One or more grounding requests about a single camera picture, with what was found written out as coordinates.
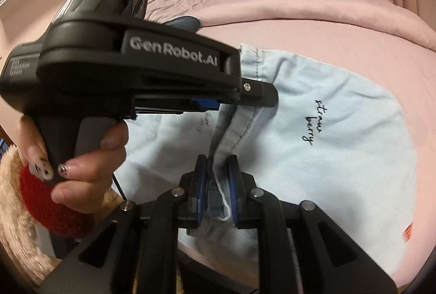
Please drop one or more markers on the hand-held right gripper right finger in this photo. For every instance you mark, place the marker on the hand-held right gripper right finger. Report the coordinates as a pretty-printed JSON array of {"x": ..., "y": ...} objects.
[{"x": 233, "y": 191}]

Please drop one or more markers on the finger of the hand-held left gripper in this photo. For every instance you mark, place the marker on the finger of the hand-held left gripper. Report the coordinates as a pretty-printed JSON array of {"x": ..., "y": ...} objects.
[{"x": 255, "y": 93}]

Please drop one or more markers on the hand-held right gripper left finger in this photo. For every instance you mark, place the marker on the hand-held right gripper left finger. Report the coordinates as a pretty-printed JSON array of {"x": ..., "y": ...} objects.
[{"x": 201, "y": 191}]

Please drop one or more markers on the light blue strawberry pants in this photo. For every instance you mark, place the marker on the light blue strawberry pants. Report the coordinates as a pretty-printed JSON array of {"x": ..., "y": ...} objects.
[{"x": 340, "y": 161}]

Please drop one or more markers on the person's left hand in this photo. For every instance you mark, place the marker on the person's left hand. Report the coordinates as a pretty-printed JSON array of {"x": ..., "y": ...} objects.
[{"x": 88, "y": 185}]

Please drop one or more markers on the dark folded garment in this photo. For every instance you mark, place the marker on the dark folded garment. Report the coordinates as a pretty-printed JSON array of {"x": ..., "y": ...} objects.
[{"x": 185, "y": 24}]

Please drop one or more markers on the pink duvet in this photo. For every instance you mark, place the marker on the pink duvet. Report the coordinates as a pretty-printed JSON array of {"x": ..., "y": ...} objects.
[{"x": 306, "y": 4}]

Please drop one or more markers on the beige furry garment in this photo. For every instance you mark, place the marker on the beige furry garment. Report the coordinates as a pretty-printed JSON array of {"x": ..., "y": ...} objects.
[{"x": 13, "y": 212}]

